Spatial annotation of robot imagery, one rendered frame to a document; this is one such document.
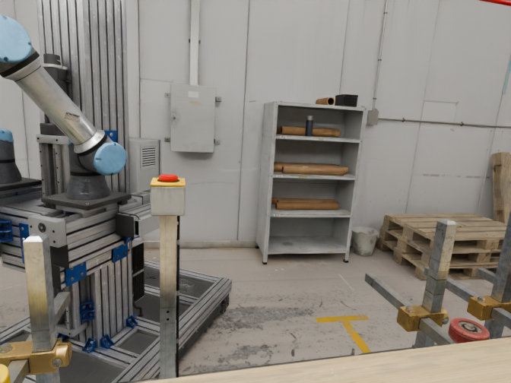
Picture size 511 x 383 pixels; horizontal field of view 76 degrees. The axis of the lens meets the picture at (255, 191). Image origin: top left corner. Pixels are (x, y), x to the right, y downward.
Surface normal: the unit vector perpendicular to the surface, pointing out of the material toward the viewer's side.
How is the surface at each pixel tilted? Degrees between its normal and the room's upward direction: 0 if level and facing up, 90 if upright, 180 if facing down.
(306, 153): 90
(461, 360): 0
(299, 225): 90
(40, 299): 90
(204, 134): 90
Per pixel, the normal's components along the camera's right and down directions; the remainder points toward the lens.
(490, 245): 0.26, 0.22
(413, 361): 0.06, -0.98
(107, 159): 0.81, 0.26
